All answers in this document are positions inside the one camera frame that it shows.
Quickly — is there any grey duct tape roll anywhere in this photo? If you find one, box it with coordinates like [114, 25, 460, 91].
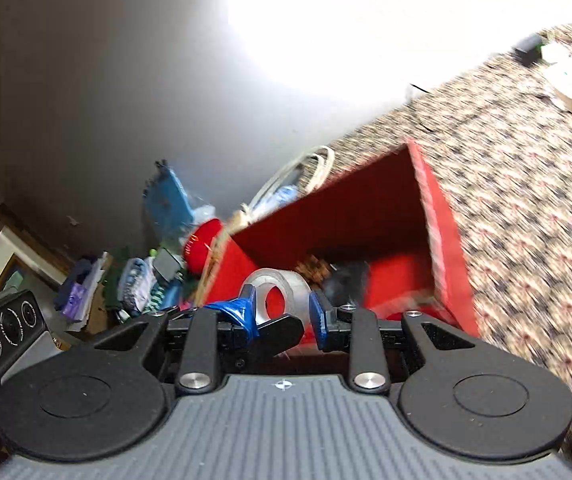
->
[241, 268, 311, 326]

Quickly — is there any red cardboard box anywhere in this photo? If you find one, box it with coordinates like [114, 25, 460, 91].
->
[199, 140, 479, 336]

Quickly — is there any brown pine cone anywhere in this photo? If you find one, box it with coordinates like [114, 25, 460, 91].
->
[295, 255, 333, 288]

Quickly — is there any red plush cushion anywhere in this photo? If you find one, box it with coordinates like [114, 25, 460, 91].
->
[183, 218, 223, 276]

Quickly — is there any grey phone case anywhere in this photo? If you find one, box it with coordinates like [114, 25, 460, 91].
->
[152, 248, 183, 282]

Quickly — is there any pile of folded clothes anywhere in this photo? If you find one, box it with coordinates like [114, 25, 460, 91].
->
[54, 248, 185, 333]

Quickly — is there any blue clipboard folder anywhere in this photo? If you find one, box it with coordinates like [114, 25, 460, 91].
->
[143, 159, 195, 240]

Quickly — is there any floral patterned table cloth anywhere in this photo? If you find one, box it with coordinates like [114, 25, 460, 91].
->
[309, 23, 572, 461]

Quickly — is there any black power adapter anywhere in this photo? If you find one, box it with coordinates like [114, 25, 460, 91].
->
[512, 34, 546, 67]

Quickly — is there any white coiled cable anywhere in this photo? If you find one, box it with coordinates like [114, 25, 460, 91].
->
[241, 145, 336, 221]

